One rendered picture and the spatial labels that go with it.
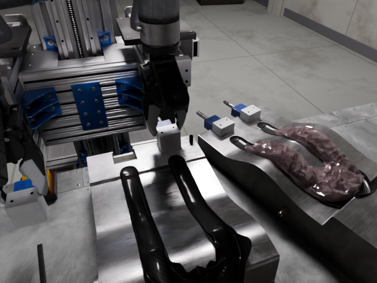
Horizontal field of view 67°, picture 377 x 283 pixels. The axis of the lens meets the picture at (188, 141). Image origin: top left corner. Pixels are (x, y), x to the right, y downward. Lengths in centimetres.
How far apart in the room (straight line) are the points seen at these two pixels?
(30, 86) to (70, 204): 43
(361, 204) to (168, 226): 36
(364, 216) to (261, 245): 22
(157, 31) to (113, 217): 35
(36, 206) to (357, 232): 54
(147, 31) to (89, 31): 51
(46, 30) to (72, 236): 72
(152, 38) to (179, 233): 34
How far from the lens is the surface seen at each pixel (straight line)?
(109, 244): 52
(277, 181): 64
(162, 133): 65
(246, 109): 86
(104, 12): 112
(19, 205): 55
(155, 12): 53
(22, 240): 71
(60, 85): 99
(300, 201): 63
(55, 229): 70
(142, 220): 56
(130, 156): 70
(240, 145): 77
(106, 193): 61
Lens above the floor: 133
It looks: 39 degrees down
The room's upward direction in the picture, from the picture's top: 1 degrees clockwise
